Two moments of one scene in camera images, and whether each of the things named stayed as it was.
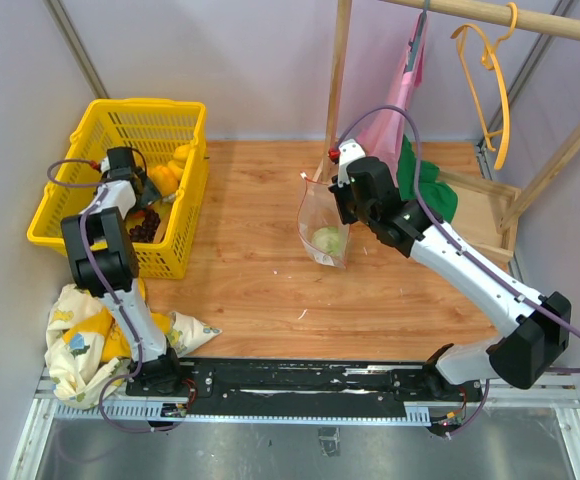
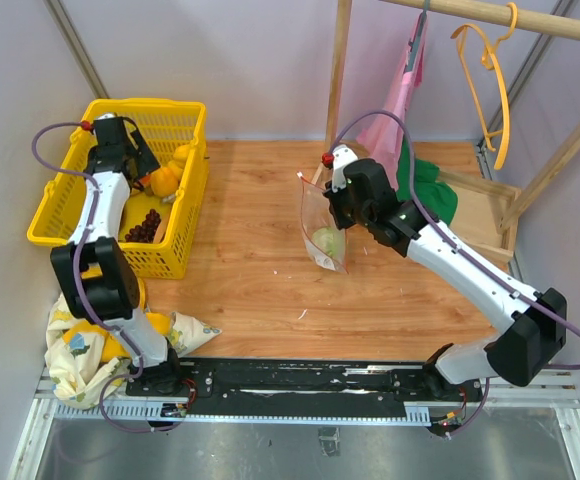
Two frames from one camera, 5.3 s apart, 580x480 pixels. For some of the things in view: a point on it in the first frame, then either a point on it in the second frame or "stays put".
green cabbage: [326, 239] stays put
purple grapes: [145, 233] stays put
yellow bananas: [180, 158] stays put
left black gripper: [150, 193] to [146, 161]
